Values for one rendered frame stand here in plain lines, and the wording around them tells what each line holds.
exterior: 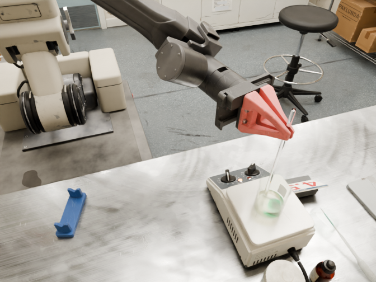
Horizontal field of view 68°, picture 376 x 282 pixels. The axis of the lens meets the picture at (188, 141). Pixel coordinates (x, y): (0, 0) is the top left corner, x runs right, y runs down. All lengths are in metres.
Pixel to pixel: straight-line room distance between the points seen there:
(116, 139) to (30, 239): 0.78
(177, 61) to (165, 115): 1.61
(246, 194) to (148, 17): 0.35
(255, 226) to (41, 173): 0.99
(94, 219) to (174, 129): 1.34
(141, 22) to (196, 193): 0.36
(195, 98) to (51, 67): 1.26
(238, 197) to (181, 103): 1.64
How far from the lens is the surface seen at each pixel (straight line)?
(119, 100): 1.45
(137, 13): 0.49
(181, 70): 0.42
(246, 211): 0.52
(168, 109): 2.07
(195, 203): 0.62
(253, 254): 0.51
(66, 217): 0.64
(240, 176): 0.61
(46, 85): 1.18
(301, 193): 0.66
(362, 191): 0.74
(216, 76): 0.45
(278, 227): 0.52
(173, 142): 1.81
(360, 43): 3.00
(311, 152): 0.78
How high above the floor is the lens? 1.27
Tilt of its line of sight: 44 degrees down
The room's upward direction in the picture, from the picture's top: straight up
